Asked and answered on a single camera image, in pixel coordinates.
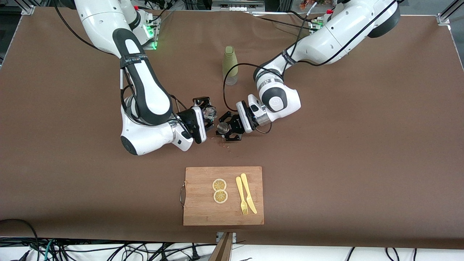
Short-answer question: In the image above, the brown table cover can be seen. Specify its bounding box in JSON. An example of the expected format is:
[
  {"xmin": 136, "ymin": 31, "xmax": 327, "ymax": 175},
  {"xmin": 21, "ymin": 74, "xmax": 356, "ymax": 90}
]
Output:
[{"xmin": 0, "ymin": 7, "xmax": 464, "ymax": 250}]

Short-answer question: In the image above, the black looped floor cable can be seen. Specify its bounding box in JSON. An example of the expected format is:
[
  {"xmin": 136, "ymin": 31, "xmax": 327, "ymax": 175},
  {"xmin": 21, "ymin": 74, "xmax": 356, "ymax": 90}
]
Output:
[{"xmin": 0, "ymin": 218, "xmax": 40, "ymax": 261}]

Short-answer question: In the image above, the small clear glass beaker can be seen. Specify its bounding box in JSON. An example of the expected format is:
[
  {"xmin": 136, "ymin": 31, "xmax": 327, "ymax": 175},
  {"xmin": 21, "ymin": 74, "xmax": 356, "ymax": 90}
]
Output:
[{"xmin": 202, "ymin": 105, "xmax": 218, "ymax": 122}]

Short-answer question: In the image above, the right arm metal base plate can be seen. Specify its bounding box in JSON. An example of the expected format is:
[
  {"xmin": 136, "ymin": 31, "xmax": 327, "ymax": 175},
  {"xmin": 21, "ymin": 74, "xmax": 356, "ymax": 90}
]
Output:
[{"xmin": 141, "ymin": 11, "xmax": 160, "ymax": 50}]

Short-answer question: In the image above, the green sleeved glass bottle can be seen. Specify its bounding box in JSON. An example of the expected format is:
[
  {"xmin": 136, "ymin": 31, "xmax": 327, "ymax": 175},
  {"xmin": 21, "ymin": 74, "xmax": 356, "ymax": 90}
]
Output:
[{"xmin": 222, "ymin": 46, "xmax": 239, "ymax": 86}]

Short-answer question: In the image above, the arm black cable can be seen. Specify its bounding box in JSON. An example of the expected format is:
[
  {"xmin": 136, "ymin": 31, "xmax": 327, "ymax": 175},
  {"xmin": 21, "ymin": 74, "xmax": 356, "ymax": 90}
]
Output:
[
  {"xmin": 222, "ymin": 0, "xmax": 399, "ymax": 134},
  {"xmin": 54, "ymin": 0, "xmax": 189, "ymax": 116}
]

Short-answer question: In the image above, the yellow plastic knife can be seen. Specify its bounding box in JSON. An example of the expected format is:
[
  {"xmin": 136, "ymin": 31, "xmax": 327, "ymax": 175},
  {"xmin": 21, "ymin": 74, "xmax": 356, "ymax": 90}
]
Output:
[{"xmin": 240, "ymin": 173, "xmax": 257, "ymax": 214}]

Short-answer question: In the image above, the white power strip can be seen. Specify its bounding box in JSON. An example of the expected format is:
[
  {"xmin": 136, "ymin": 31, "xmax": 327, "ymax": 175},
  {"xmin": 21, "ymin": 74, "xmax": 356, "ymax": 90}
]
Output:
[{"xmin": 212, "ymin": 0, "xmax": 265, "ymax": 11}]

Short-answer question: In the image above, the yellow plastic fork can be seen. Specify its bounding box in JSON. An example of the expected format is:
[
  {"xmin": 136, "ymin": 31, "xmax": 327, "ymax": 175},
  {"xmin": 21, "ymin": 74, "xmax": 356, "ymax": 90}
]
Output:
[{"xmin": 236, "ymin": 176, "xmax": 249, "ymax": 215}]

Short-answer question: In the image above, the wooden camera post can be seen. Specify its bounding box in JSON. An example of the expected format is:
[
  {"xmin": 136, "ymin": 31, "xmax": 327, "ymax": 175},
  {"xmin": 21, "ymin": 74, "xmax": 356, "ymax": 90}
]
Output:
[{"xmin": 207, "ymin": 232, "xmax": 237, "ymax": 261}]

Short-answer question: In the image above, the black base cable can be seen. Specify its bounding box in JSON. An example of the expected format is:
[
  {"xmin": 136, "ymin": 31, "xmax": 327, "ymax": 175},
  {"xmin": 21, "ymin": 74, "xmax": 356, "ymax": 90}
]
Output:
[{"xmin": 250, "ymin": 10, "xmax": 314, "ymax": 32}]

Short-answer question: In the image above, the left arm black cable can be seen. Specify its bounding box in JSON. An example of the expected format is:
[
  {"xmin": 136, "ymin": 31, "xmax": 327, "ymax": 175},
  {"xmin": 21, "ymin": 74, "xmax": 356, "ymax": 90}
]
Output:
[{"xmin": 222, "ymin": 0, "xmax": 399, "ymax": 134}]

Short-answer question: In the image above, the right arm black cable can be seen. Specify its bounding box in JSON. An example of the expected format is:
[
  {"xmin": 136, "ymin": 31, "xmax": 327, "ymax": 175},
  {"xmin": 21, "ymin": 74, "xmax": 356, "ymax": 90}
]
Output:
[{"xmin": 54, "ymin": 0, "xmax": 189, "ymax": 116}]

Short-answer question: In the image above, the wooden cutting board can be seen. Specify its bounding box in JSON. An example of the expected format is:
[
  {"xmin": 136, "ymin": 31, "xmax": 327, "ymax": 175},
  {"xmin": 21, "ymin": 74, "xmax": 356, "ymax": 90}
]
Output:
[{"xmin": 180, "ymin": 166, "xmax": 264, "ymax": 226}]

